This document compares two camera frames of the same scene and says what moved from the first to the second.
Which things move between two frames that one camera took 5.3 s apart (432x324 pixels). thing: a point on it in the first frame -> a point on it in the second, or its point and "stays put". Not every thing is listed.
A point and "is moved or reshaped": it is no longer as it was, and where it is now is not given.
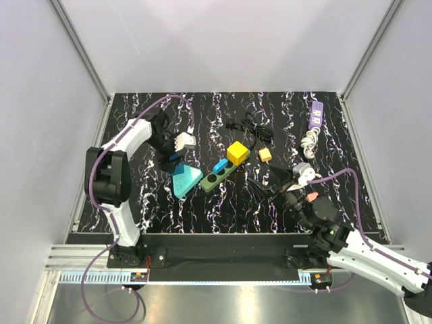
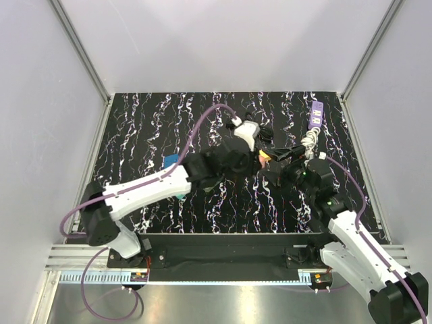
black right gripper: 266,191 -> 277,179
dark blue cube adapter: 174,156 stays put
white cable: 309,143 stays put
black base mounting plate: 219,257 stays put
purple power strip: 316,115 stays put
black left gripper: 164,159 -> 252,163
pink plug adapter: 310,196 is moved or reshaped
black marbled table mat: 237,135 stays put
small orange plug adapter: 265,154 stays put
